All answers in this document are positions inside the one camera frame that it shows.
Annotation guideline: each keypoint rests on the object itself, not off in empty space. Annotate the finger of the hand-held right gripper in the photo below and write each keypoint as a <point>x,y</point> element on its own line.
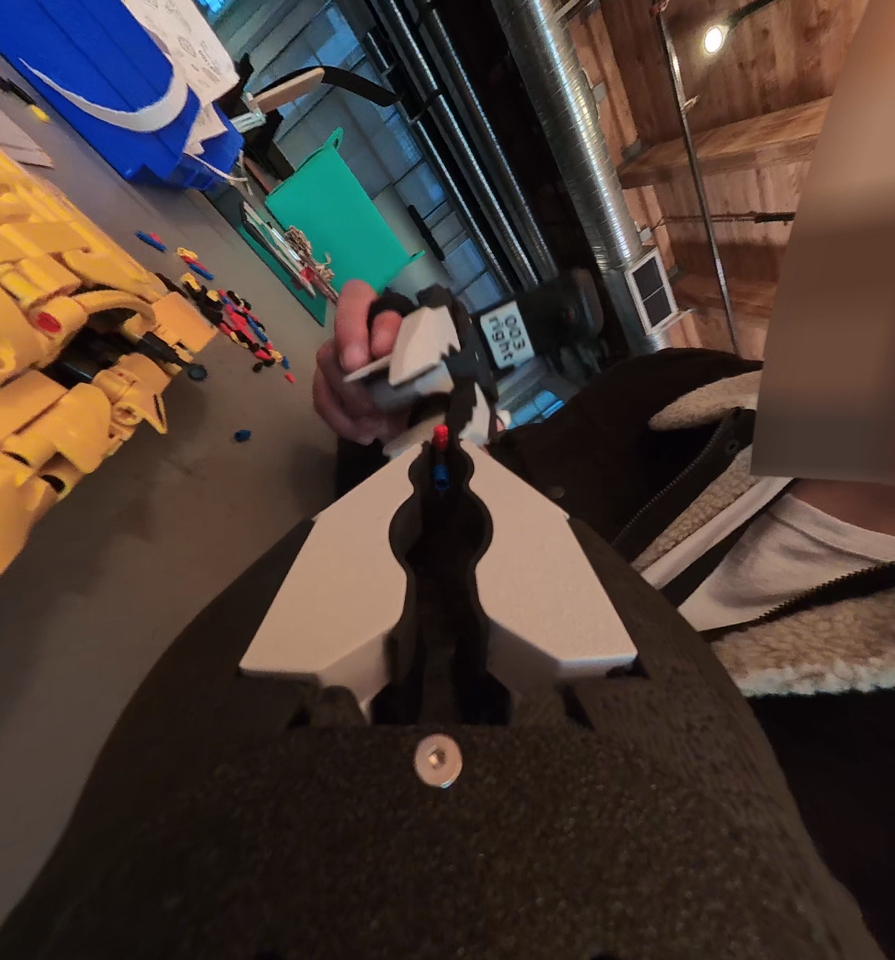
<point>421,349</point>
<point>481,420</point>

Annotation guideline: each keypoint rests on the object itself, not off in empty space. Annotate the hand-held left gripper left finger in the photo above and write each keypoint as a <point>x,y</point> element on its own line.
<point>320,600</point>

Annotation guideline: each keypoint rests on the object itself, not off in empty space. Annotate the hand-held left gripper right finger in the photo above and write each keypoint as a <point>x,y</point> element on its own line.
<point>560,600</point>

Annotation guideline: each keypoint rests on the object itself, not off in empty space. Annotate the small black brick assembly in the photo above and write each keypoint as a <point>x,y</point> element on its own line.
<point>439,450</point>

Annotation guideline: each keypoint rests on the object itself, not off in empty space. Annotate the yellow toy brick car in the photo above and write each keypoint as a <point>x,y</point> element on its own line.
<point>35,390</point>

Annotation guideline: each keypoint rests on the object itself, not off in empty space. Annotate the building instruction booklet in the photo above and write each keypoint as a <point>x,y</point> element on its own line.
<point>5,135</point>

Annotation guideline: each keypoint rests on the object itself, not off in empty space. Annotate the person's right forearm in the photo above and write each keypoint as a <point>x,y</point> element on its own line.
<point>567,450</point>

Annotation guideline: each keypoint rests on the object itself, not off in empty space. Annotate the grey desk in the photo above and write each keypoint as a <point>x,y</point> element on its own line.
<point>192,525</point>

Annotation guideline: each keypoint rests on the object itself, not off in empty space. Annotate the person's right hand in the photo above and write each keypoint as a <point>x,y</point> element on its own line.
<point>342,390</point>

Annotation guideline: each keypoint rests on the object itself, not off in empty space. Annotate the white vent grille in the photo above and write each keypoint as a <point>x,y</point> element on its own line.
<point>651,291</point>

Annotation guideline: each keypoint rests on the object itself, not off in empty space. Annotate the green container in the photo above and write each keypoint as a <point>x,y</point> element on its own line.
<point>335,217</point>

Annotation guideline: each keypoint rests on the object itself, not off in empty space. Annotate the white shirt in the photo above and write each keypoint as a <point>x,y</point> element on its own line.
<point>792,555</point>

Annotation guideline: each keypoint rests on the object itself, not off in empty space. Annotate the long blue axle pin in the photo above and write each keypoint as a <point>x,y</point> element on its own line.
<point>150,240</point>

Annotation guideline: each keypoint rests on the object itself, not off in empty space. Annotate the white document stand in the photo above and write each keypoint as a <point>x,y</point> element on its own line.
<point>290,86</point>

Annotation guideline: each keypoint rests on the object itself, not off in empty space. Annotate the ceiling light bulb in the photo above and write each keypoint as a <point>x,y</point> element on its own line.
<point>714,37</point>

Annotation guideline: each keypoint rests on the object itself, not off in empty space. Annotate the cluster of red black pins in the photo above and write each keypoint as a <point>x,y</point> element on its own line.
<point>5,82</point>

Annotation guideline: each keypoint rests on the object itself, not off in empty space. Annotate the silver ventilation duct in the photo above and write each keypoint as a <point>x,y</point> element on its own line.
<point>575,135</point>

